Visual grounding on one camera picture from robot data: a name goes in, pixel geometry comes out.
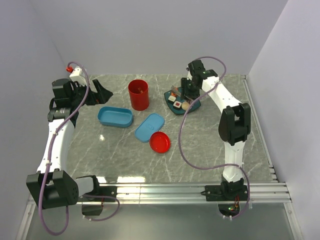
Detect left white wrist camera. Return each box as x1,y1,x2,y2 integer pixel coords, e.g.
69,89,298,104
66,66,87,86

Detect white steamed bun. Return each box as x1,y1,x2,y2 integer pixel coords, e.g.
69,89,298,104
181,101,190,111

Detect red round cup lid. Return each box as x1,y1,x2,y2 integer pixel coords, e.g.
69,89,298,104
149,131,171,154

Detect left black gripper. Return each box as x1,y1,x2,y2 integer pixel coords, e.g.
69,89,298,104
70,79,113,108

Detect dark teal square plate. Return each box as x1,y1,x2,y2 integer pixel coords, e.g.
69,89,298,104
163,86,203,117

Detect blue lunch box lid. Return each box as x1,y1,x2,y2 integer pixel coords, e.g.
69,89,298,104
134,113,165,143

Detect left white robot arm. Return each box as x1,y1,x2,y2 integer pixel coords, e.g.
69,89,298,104
26,78,113,210

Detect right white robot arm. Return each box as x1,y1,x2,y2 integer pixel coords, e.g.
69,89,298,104
180,58,251,200

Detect sushi roll white centre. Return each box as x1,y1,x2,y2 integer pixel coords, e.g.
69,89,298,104
167,95,176,104

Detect blue lunch box base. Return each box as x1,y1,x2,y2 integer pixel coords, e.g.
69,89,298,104
97,106,133,128

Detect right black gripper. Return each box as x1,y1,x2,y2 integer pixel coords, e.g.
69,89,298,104
179,77,200,102

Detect metal food tongs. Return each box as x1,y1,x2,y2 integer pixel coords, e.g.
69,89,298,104
170,85,192,104

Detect sushi roll red centre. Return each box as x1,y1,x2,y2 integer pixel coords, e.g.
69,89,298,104
173,100,182,110

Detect red ribbed cup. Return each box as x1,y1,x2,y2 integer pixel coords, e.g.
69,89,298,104
128,79,149,111

